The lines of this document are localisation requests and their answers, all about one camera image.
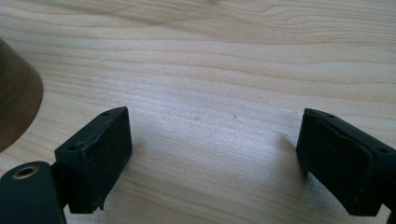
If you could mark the gold cup with silver inside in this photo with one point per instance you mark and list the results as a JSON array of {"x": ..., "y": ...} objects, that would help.
[{"x": 17, "y": 96}]

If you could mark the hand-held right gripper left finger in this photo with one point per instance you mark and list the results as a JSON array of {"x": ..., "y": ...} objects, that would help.
[{"x": 93, "y": 161}]

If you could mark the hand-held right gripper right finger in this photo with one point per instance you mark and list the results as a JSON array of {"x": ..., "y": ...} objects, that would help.
[{"x": 345, "y": 161}]

